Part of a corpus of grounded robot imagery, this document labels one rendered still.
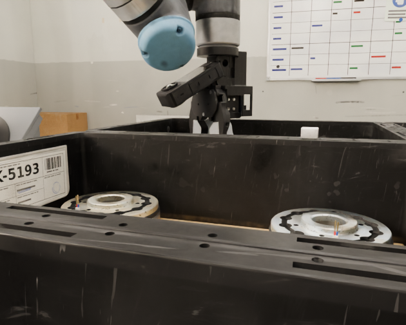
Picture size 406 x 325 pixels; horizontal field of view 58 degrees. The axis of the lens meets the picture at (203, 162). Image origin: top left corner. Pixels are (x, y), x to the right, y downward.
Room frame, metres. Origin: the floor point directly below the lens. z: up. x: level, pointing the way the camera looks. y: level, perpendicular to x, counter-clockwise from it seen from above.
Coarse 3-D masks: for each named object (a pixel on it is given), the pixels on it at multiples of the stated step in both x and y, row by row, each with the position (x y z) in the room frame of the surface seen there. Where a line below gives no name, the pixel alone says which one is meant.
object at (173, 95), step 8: (208, 64) 0.63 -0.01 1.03; (216, 64) 0.62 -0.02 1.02; (192, 72) 0.63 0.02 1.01; (200, 72) 0.61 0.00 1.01; (208, 72) 0.61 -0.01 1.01; (216, 72) 0.62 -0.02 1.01; (184, 80) 0.60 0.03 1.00; (192, 80) 0.59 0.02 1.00; (200, 80) 0.60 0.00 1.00; (208, 80) 0.61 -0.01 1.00; (216, 80) 0.62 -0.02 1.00; (168, 88) 0.58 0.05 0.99; (176, 88) 0.58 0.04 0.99; (184, 88) 0.58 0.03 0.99; (192, 88) 0.59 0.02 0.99; (200, 88) 0.60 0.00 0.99; (160, 96) 0.59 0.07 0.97; (168, 96) 0.57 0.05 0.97; (176, 96) 0.58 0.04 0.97; (184, 96) 0.58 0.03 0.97; (168, 104) 0.58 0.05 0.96; (176, 104) 0.58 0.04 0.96
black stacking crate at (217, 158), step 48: (48, 144) 0.40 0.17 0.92; (96, 144) 0.45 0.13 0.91; (144, 144) 0.43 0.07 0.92; (192, 144) 0.41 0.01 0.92; (240, 144) 0.40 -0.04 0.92; (96, 192) 0.45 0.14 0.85; (144, 192) 0.43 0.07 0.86; (192, 192) 0.41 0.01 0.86; (240, 192) 0.40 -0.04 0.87; (288, 192) 0.38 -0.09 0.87; (336, 192) 0.37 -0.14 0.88; (384, 192) 0.35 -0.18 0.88
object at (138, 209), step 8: (104, 192) 0.42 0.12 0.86; (112, 192) 0.42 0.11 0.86; (120, 192) 0.42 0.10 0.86; (128, 192) 0.42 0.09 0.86; (136, 192) 0.42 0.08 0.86; (72, 200) 0.39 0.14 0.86; (80, 200) 0.39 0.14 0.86; (136, 200) 0.39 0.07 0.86; (144, 200) 0.40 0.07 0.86; (152, 200) 0.39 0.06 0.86; (64, 208) 0.36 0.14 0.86; (72, 208) 0.37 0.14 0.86; (80, 208) 0.36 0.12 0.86; (88, 208) 0.36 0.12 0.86; (120, 208) 0.36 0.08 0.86; (128, 208) 0.36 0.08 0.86; (136, 208) 0.36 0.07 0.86; (144, 208) 0.36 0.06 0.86; (152, 208) 0.36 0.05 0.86; (136, 216) 0.34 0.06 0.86; (144, 216) 0.35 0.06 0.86
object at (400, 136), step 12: (156, 120) 0.69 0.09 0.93; (168, 120) 0.72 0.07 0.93; (180, 120) 0.74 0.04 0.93; (240, 120) 0.70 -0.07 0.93; (252, 120) 0.69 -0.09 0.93; (264, 120) 0.69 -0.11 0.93; (276, 120) 0.68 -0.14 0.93; (288, 120) 0.68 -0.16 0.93; (300, 120) 0.68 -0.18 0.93; (132, 132) 0.45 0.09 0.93; (144, 132) 0.45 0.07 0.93; (156, 132) 0.46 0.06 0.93; (168, 132) 0.45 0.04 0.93; (396, 132) 0.46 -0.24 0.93
